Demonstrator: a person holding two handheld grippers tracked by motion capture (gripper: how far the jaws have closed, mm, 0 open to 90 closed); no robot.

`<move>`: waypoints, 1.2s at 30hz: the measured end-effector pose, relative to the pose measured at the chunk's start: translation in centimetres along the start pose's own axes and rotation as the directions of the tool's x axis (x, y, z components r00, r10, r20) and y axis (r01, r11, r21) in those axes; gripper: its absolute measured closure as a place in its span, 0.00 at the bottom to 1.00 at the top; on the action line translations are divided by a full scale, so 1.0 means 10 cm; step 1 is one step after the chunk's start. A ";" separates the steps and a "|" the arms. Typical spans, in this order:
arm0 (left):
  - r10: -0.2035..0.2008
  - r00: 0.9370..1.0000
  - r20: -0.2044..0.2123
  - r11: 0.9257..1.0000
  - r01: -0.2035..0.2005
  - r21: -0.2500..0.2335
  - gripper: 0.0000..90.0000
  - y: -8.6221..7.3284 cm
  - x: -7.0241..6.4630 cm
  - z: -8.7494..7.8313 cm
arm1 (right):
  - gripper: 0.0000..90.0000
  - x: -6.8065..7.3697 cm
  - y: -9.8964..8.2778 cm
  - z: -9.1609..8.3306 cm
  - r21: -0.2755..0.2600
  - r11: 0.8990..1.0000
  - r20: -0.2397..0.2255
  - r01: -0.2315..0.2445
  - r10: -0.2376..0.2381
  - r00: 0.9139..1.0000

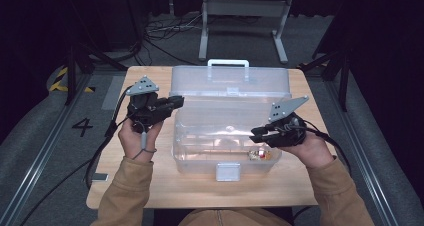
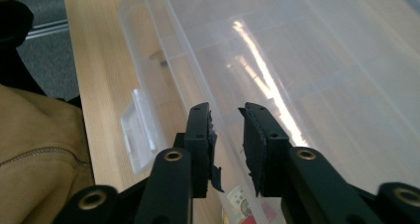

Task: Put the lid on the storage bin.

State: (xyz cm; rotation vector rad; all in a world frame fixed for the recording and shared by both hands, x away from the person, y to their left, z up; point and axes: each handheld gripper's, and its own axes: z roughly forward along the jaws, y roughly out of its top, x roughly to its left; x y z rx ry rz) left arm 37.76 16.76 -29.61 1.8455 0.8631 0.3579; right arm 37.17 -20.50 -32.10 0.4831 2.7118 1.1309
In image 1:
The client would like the bundle of floor cables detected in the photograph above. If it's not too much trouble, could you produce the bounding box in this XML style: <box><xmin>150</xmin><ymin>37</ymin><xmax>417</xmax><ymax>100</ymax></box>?
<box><xmin>143</xmin><ymin>13</ymin><xmax>204</xmax><ymax>65</ymax></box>

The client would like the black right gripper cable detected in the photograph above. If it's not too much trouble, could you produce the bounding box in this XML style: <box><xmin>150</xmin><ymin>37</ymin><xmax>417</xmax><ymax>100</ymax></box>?
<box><xmin>301</xmin><ymin>118</ymin><xmax>353</xmax><ymax>174</ymax></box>

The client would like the clear plastic storage box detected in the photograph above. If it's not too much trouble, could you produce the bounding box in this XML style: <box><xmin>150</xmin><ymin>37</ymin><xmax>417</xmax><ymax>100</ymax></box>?
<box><xmin>169</xmin><ymin>59</ymin><xmax>293</xmax><ymax>182</ymax></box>

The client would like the black tripod stand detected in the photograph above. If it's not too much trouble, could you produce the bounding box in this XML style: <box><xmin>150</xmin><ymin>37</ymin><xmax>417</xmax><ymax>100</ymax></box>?
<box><xmin>64</xmin><ymin>40</ymin><xmax>129</xmax><ymax>106</ymax></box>
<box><xmin>298</xmin><ymin>49</ymin><xmax>352</xmax><ymax>113</ymax></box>

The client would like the small round gold tin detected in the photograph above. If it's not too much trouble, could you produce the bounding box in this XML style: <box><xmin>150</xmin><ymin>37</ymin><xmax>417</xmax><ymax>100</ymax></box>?
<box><xmin>248</xmin><ymin>148</ymin><xmax>273</xmax><ymax>161</ymax></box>

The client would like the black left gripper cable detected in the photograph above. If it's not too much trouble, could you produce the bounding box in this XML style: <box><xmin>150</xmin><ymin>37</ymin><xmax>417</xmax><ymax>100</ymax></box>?
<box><xmin>19</xmin><ymin>85</ymin><xmax>134</xmax><ymax>226</ymax></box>

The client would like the white metal stand frame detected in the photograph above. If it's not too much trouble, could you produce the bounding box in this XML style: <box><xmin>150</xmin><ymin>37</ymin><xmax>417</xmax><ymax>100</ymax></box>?
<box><xmin>198</xmin><ymin>0</ymin><xmax>294</xmax><ymax>64</ymax></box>

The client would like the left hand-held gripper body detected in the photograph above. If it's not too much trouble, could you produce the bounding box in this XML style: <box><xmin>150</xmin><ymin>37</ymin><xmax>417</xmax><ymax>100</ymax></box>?
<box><xmin>125</xmin><ymin>75</ymin><xmax>174</xmax><ymax>134</ymax></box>

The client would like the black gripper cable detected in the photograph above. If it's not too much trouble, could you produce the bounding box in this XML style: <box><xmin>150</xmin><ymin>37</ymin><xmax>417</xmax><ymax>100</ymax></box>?
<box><xmin>19</xmin><ymin>85</ymin><xmax>134</xmax><ymax>226</ymax></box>
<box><xmin>301</xmin><ymin>118</ymin><xmax>353</xmax><ymax>174</ymax></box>

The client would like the grey metal floor rail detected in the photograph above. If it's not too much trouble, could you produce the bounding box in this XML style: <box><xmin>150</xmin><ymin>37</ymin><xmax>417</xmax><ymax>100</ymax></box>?
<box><xmin>0</xmin><ymin>73</ymin><xmax>92</xmax><ymax>226</ymax></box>
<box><xmin>324</xmin><ymin>80</ymin><xmax>424</xmax><ymax>226</ymax></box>

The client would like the person's left hand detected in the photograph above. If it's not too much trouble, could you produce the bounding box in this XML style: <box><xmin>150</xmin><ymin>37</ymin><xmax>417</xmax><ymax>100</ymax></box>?
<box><xmin>118</xmin><ymin>118</ymin><xmax>164</xmax><ymax>163</ymax></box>

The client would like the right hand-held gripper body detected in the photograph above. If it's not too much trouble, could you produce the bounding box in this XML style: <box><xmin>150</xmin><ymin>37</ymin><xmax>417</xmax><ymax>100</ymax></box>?
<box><xmin>266</xmin><ymin>95</ymin><xmax>310</xmax><ymax>149</ymax></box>

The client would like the person's right hand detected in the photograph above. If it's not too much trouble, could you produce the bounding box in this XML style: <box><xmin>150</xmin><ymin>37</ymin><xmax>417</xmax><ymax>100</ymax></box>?
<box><xmin>279</xmin><ymin>132</ymin><xmax>335</xmax><ymax>169</ymax></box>

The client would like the yellow black floor tape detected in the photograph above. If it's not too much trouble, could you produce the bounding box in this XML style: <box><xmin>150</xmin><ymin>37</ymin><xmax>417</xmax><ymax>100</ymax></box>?
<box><xmin>49</xmin><ymin>66</ymin><xmax>96</xmax><ymax>94</ymax></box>

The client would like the grey wrist strap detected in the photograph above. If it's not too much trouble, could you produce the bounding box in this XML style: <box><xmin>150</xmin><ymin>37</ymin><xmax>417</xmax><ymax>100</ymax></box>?
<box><xmin>132</xmin><ymin>130</ymin><xmax>158</xmax><ymax>161</ymax></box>

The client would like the person's tan jacket torso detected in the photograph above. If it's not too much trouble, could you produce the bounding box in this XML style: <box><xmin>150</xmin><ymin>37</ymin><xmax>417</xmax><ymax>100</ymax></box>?
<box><xmin>178</xmin><ymin>208</ymin><xmax>289</xmax><ymax>226</ymax></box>

